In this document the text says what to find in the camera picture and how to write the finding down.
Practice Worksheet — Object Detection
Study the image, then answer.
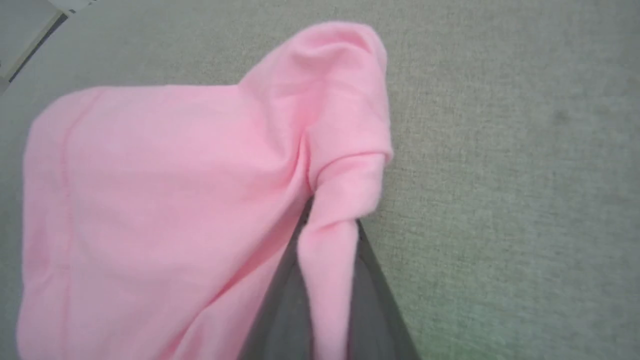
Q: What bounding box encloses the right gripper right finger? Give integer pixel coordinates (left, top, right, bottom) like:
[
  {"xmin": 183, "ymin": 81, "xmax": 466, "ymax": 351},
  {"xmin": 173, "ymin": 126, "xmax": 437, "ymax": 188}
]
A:
[{"xmin": 345, "ymin": 219, "xmax": 421, "ymax": 360}]

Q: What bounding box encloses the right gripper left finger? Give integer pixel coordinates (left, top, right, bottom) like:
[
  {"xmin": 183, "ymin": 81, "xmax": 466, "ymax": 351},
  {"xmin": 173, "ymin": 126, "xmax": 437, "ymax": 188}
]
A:
[{"xmin": 240, "ymin": 197, "xmax": 315, "ymax": 360}]

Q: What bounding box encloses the pink cloth garment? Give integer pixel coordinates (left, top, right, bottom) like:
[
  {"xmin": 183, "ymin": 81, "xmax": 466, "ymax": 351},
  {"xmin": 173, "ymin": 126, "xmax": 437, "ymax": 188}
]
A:
[{"xmin": 15, "ymin": 21, "xmax": 395, "ymax": 360}]

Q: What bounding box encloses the grey fabric sofa cushion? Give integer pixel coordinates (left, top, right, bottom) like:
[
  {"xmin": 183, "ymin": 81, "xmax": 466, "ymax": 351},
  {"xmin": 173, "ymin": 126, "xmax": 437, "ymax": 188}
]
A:
[{"xmin": 0, "ymin": 0, "xmax": 640, "ymax": 360}]

